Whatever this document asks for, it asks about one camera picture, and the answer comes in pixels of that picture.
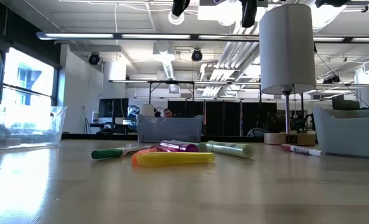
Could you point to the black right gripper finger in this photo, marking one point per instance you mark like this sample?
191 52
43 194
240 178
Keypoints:
249 12
180 7

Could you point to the light green highlighter marker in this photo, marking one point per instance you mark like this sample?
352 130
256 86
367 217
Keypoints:
231 149

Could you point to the purple highlighter marker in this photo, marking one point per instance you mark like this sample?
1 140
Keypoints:
184 147

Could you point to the red white dry-erase marker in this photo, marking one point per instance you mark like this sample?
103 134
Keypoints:
302 150

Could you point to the yellow highlighter marker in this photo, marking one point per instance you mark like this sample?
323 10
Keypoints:
171 159

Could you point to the orange highlighter marker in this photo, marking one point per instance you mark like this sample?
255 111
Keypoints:
139 154

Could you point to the green white dry-erase marker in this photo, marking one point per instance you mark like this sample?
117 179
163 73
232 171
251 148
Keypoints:
106 153

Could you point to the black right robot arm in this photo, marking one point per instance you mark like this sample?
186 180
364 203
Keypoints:
330 2

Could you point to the round ceiling light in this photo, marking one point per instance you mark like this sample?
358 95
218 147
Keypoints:
175 21

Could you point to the black round ceiling speaker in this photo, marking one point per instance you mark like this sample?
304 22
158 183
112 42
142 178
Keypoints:
196 55
94 58

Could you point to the white shade table lamp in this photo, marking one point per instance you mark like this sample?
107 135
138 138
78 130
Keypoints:
287 46

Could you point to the long ceiling light bar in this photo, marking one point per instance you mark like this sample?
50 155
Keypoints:
78 35

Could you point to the person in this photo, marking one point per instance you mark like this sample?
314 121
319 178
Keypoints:
168 113

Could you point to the small white lampshade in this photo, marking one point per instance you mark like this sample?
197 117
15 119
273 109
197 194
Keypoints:
147 109

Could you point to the black overhead bar with hook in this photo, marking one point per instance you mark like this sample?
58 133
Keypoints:
358 2

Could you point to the black partition panels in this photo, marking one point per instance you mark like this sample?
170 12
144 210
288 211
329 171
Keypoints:
221 118

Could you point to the black computer monitor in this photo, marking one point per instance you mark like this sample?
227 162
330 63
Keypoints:
112 107

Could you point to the white round object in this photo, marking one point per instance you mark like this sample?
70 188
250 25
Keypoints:
257 132

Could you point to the smoky grey plastic bin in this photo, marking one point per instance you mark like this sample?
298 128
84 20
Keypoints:
168 129

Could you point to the dark monitor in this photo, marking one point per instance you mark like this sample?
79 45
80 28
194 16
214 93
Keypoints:
346 104

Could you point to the dark office desk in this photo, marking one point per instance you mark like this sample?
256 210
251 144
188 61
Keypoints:
115 127

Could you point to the white jug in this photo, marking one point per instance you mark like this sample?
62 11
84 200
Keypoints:
95 117

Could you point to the light blue plastic bin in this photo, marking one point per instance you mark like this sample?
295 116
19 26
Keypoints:
349 137

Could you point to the clear plastic bin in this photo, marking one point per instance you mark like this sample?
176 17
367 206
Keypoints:
25 130

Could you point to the white air duct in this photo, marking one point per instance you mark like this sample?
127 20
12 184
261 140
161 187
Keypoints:
167 62

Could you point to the black background rig frame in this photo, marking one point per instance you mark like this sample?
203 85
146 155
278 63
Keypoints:
171 82

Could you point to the black table frame rail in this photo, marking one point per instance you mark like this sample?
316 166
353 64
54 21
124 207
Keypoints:
94 136

